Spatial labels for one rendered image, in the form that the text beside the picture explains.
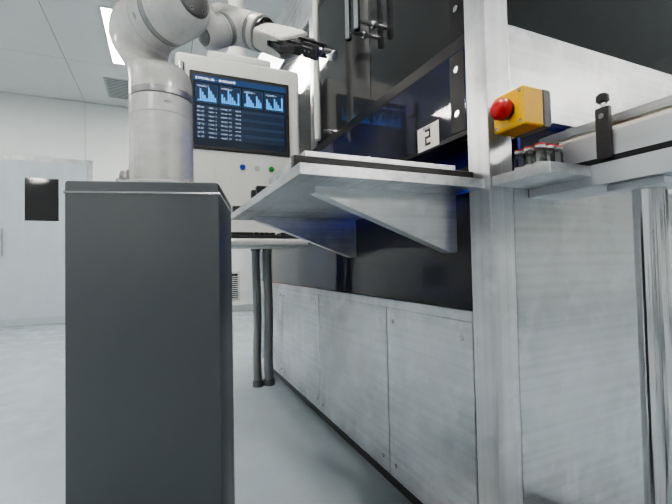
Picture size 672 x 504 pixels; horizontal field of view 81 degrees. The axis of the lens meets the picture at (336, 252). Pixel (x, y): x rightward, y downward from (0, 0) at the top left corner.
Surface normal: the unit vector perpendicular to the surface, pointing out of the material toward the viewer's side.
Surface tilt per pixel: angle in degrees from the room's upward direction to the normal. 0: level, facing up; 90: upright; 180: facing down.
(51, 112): 90
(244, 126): 90
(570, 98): 90
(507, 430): 90
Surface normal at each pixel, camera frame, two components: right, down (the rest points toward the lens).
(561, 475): 0.40, -0.04
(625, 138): -0.91, 0.00
